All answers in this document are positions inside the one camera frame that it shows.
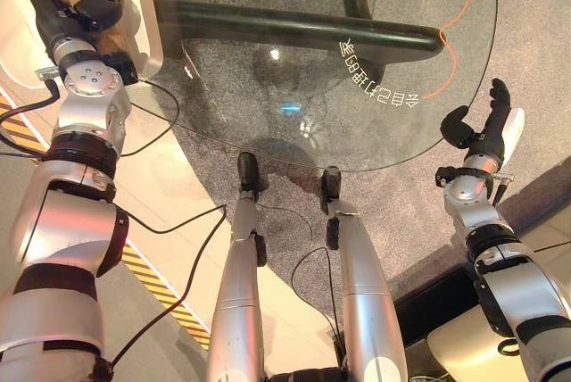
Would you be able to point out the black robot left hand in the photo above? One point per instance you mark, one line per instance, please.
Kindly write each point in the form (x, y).
(44, 11)

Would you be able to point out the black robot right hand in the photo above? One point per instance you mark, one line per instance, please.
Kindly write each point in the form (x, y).
(495, 127)

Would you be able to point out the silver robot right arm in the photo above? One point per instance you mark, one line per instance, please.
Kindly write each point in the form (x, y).
(473, 208)

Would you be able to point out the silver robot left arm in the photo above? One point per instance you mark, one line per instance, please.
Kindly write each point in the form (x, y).
(85, 110)

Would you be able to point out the white rounded basket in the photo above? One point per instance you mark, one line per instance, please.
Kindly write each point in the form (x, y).
(468, 346)

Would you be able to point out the white rounded cabinet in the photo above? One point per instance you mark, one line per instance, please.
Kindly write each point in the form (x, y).
(149, 20)

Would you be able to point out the black flat box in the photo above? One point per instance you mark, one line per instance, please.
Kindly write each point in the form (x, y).
(437, 301)

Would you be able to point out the silver robot right leg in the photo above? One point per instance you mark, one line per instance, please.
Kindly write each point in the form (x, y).
(366, 284)

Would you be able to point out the silver robot leg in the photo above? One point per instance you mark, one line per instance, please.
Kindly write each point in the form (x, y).
(236, 301)
(366, 284)

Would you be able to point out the black tubular table base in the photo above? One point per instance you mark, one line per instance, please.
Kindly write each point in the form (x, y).
(290, 25)

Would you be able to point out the yellow black hazard tape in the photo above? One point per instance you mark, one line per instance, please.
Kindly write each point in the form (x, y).
(165, 297)

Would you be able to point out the silver robot left leg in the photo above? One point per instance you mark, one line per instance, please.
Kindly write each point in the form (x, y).
(236, 301)

